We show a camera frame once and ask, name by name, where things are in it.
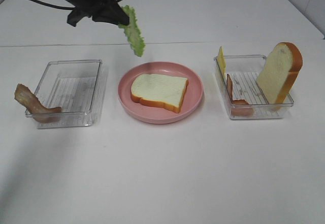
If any green lettuce leaf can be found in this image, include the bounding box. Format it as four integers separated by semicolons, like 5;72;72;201
118;5;145;57

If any pink round plate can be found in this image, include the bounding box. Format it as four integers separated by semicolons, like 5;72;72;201
118;62;204;124

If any bread slice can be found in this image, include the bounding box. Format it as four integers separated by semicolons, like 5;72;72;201
256;42;303;104
131;74;189;113

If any right clear plastic tray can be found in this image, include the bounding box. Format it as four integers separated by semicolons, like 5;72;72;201
214;55;294;120

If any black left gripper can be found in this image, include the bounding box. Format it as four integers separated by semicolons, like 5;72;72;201
67;0;129;26

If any bacon strip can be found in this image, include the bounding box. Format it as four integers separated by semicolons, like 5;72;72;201
226;74;254;117
14;83;62;114

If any clear plastic tray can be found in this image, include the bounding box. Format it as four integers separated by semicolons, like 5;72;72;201
25;60;108;129
214;55;294;120

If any left clear plastic tray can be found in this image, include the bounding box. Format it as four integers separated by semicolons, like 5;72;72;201
25;60;108;129

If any yellow cheese slice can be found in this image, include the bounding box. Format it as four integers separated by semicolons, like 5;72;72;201
217;46;226;80

